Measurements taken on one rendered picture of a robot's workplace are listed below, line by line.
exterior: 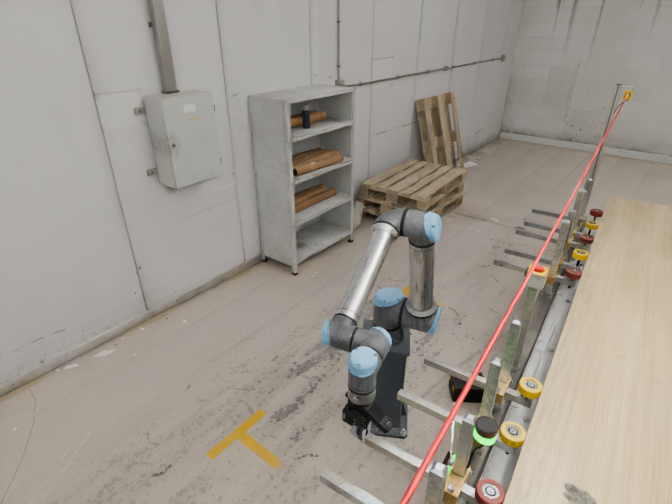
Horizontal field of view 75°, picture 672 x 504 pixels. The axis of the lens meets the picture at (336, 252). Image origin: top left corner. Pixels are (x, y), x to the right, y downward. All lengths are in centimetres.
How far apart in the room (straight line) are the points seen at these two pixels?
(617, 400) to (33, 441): 291
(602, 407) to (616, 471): 26
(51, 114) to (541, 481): 295
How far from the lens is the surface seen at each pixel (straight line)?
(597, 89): 903
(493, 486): 152
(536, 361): 243
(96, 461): 292
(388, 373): 244
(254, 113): 383
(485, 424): 138
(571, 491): 159
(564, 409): 182
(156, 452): 283
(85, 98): 318
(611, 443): 178
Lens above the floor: 211
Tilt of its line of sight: 28 degrees down
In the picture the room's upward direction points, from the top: straight up
